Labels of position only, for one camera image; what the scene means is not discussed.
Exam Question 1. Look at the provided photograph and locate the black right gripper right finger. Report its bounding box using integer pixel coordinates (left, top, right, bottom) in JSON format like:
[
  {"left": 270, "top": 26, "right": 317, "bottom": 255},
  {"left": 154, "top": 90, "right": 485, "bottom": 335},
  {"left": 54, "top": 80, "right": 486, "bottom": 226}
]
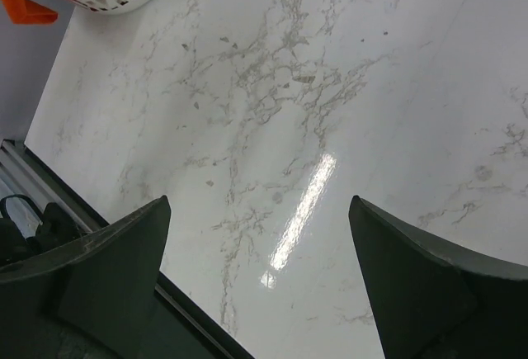
[{"left": 349, "top": 196, "right": 527, "bottom": 358}]

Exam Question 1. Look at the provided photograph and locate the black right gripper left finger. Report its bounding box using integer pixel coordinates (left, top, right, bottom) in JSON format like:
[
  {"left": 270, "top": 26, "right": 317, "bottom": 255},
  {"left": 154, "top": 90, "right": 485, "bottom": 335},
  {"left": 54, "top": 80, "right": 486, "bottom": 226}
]
[{"left": 1, "top": 196, "right": 171, "bottom": 358}]

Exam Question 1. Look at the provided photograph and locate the orange t shirt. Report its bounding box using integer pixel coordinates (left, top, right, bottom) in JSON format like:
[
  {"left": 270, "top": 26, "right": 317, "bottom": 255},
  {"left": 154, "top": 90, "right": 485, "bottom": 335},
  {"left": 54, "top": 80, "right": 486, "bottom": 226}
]
[{"left": 1, "top": 0, "right": 58, "bottom": 25}]

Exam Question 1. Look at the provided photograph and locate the aluminium frame rail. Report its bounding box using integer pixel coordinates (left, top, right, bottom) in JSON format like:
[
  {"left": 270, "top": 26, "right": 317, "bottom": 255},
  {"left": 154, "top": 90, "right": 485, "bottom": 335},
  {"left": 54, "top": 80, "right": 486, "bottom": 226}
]
[{"left": 1, "top": 139, "right": 108, "bottom": 232}]

